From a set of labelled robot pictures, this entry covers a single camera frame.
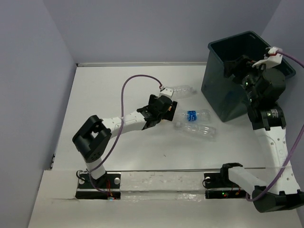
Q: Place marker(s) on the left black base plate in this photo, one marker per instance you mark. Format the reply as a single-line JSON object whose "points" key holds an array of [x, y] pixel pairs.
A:
{"points": [[105, 188]]}

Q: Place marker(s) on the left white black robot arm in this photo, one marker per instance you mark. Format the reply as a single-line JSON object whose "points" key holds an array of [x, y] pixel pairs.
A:
{"points": [[94, 135]]}

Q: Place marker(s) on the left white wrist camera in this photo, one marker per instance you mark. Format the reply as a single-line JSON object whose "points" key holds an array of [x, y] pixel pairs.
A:
{"points": [[166, 91]]}

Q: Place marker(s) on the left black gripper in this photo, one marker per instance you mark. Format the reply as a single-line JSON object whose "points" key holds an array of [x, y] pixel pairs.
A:
{"points": [[169, 114]]}

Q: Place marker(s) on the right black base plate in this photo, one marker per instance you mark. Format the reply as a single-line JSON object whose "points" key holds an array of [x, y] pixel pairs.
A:
{"points": [[218, 188]]}

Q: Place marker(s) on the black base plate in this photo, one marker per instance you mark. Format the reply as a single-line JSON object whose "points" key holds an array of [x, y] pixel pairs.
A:
{"points": [[218, 188], [105, 188]]}

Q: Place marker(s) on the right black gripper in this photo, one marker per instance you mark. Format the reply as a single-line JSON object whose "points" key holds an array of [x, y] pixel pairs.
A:
{"points": [[246, 67]]}

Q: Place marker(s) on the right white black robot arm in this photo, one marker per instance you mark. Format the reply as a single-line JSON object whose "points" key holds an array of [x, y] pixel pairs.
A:
{"points": [[279, 189]]}

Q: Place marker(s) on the clear bottle white blue cap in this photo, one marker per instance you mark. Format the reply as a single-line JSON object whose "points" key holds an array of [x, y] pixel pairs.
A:
{"points": [[198, 131]]}

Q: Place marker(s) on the clear bottle blue label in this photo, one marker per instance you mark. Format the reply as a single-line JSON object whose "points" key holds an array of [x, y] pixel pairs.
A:
{"points": [[193, 116]]}

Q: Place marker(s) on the clear crushed bottle near bin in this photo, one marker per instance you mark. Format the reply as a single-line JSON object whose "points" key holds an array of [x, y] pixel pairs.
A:
{"points": [[184, 91]]}

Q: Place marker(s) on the dark green plastic bin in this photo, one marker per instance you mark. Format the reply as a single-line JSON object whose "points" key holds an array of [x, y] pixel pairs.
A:
{"points": [[228, 99]]}

